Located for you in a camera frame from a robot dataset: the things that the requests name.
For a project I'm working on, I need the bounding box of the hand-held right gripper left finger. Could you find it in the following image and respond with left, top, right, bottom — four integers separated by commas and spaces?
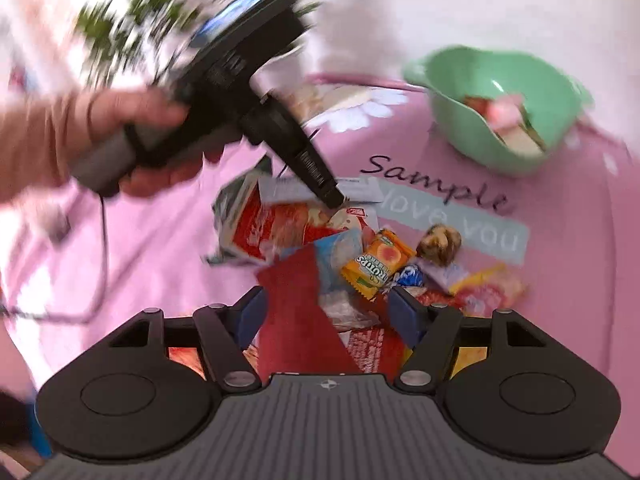
107, 285, 269, 392

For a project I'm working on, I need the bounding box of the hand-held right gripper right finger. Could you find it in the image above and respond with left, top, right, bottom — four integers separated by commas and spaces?
387, 287, 548, 393

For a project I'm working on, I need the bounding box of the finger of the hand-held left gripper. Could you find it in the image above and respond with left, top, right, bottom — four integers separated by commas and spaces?
239, 91, 347, 208

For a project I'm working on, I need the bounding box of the dark red snack packet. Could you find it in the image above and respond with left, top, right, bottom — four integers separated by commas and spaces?
256, 247, 362, 377

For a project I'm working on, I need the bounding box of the light blue snack packet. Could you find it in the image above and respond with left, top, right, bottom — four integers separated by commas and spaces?
311, 227, 364, 297

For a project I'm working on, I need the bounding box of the green plastic bowl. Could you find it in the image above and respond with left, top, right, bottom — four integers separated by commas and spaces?
402, 46, 594, 177

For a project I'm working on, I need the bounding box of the person's left forearm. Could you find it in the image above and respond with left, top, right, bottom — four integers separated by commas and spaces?
0, 92, 101, 207

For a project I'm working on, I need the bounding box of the person's left hand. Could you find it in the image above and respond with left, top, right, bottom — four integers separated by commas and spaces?
87, 86, 227, 199

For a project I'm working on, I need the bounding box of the blue foil candy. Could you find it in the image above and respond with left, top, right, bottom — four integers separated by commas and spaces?
389, 264, 427, 292

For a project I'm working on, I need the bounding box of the red printed snack packet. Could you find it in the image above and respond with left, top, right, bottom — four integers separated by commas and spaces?
344, 326, 407, 376

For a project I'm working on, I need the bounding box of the clear plastic snack wrapper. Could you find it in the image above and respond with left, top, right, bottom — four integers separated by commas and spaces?
320, 291, 382, 332

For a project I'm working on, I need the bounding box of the white purple candy wrapper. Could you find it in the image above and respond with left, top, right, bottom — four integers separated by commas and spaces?
419, 259, 472, 292

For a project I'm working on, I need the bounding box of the orange candy packet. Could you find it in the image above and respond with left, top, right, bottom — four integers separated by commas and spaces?
341, 228, 417, 302

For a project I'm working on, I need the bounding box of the cream round coaster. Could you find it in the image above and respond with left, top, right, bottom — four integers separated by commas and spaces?
295, 82, 375, 117

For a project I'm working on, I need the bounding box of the white paper packet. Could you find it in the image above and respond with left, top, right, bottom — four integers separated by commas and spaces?
260, 176, 383, 207

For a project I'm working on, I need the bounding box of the gold wrapped chocolate ball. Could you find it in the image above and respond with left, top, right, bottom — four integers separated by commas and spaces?
415, 223, 464, 266

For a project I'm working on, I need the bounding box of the red and white snack packet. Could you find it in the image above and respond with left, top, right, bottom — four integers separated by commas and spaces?
206, 157, 382, 267

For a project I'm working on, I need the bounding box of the yellow and red snack packet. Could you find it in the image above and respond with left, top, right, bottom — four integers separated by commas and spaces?
446, 262, 529, 317

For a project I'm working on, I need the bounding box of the potted plant in white pot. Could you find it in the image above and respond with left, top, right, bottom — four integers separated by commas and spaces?
74, 0, 321, 92

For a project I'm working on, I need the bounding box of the pink printed tablecloth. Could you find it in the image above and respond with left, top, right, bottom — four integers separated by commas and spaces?
0, 72, 640, 466

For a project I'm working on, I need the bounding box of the pink snack packet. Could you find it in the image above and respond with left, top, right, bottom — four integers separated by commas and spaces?
461, 92, 527, 127

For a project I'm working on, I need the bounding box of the cream biscuit packet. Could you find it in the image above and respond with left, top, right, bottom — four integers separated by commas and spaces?
492, 124, 547, 157

